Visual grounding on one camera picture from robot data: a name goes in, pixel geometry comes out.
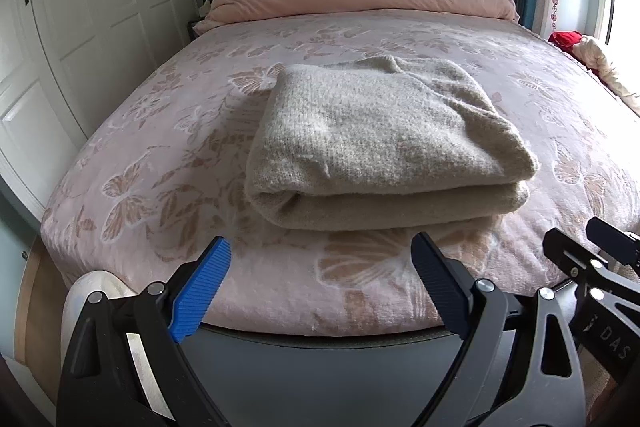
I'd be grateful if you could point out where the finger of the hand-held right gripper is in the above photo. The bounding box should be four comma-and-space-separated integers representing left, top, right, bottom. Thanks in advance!
585, 216, 640, 266
542, 227, 609, 304

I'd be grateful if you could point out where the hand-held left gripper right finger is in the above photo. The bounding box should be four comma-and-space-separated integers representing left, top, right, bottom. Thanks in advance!
410, 231, 587, 427

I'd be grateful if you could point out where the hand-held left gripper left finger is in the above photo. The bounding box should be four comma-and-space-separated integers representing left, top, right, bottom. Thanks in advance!
56, 235, 234, 427

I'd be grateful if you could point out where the cream knit sweater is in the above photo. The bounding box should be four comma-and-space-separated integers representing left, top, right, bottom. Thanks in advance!
244, 55, 541, 231

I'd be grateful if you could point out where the white round object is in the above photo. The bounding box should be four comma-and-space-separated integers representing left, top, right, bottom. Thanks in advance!
61, 271, 138, 358

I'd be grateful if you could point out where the bed with pink floral cover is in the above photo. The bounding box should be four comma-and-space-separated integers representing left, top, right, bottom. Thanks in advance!
40, 9, 640, 339

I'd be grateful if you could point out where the cream crumpled cloth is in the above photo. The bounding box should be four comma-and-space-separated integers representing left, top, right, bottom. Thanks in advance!
571, 34, 640, 116

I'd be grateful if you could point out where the small red cloth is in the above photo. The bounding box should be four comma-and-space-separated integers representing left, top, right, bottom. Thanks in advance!
547, 31, 584, 54

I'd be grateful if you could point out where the white wardrobe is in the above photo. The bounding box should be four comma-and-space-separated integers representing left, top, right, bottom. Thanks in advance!
0, 0, 203, 220

